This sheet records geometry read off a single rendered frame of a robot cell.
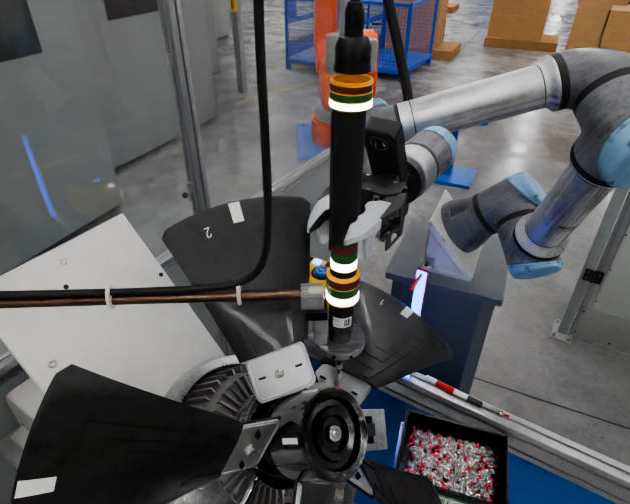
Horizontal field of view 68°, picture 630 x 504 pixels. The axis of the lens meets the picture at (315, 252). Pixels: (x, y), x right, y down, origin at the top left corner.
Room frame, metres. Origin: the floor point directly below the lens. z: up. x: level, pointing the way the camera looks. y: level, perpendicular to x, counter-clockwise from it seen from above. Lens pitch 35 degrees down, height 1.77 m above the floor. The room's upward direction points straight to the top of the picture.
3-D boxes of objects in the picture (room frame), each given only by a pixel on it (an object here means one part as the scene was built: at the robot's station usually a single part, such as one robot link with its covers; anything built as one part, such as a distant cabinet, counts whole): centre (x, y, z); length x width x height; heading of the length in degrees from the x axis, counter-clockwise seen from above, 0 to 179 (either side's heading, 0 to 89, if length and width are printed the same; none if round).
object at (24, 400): (0.63, 0.56, 0.92); 0.17 x 0.16 x 0.11; 58
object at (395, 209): (0.51, -0.09, 1.49); 0.09 x 0.05 x 0.02; 158
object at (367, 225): (0.47, -0.06, 1.47); 0.09 x 0.03 x 0.06; 158
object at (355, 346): (0.48, -0.03, 1.33); 0.09 x 0.07 x 0.10; 93
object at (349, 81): (0.48, -0.04, 1.63); 0.04 x 0.04 x 0.03
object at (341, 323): (0.48, -0.04, 1.49); 0.04 x 0.04 x 0.46
